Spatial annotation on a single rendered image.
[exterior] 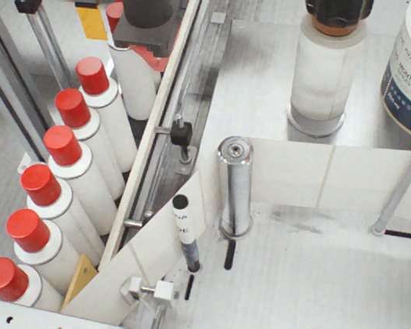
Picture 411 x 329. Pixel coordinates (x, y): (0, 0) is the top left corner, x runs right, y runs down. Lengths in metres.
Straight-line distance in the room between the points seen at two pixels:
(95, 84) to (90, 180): 0.11
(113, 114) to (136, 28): 0.11
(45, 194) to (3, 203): 0.32
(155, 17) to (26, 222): 0.27
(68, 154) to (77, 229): 0.09
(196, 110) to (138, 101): 0.14
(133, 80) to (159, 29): 0.15
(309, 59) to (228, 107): 0.19
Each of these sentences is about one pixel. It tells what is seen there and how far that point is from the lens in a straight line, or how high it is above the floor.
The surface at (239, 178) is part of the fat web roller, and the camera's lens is 0.53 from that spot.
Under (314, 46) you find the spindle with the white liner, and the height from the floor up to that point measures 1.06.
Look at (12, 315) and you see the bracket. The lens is 0.40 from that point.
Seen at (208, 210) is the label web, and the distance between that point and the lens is 0.61.
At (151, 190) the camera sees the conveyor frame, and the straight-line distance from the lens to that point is 0.74.
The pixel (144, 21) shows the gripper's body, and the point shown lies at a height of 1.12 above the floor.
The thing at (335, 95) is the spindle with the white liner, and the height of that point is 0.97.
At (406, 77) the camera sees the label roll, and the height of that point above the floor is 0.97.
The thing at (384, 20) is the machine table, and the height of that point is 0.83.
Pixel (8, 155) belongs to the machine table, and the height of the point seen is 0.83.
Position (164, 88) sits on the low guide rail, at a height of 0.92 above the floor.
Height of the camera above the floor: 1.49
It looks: 58 degrees down
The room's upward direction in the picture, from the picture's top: 6 degrees counter-clockwise
